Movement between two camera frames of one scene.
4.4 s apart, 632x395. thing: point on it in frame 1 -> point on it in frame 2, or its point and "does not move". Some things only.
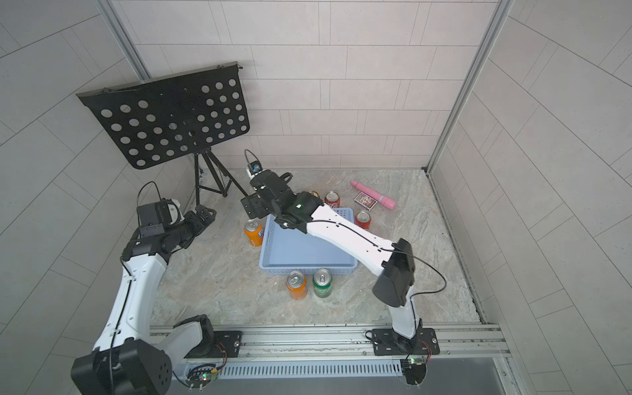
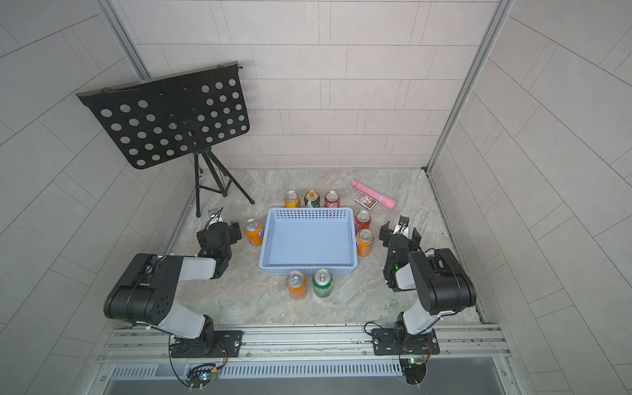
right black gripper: (260, 195) -> (389, 234)
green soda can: (322, 280) does not move
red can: (363, 219) does not move
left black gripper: (198, 225) -> (234, 233)
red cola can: (332, 199) does not move
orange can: (254, 232) does not move
